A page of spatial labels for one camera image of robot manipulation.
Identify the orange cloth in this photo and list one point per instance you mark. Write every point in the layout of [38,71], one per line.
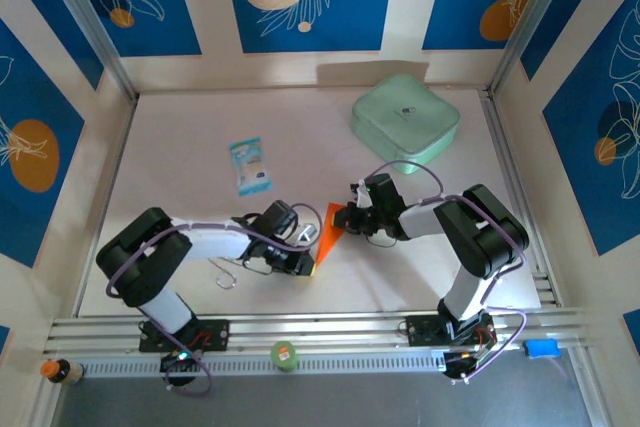
[327,237]

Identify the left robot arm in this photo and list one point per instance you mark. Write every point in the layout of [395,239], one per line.
[140,257]

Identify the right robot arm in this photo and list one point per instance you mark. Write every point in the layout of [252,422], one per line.
[480,232]

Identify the green capped can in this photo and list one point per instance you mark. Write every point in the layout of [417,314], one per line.
[284,354]

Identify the blue wet wipes packet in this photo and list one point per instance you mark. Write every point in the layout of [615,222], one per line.
[250,164]

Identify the mint green zip case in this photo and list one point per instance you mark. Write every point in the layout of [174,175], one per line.
[405,117]

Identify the black electronics board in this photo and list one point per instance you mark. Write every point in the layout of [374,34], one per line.
[172,362]
[457,364]

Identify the blue box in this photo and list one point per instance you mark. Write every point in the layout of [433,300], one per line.
[540,349]

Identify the brown bottle orange cap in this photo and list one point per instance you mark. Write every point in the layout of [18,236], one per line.
[60,371]

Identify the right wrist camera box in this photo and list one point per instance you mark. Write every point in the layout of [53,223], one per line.
[385,192]

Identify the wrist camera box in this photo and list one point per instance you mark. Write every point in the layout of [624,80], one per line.
[277,217]
[385,192]

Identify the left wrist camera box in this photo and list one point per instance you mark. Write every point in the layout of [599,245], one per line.
[277,217]

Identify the aluminium mounting rail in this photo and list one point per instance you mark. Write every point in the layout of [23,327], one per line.
[325,327]

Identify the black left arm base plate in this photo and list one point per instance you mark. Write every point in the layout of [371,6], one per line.
[220,334]

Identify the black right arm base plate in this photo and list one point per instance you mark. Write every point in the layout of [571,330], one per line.
[417,329]

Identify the aluminium side rail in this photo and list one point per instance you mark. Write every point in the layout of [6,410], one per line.
[507,157]

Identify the aluminium frame post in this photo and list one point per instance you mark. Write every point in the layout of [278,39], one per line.
[90,22]
[531,22]

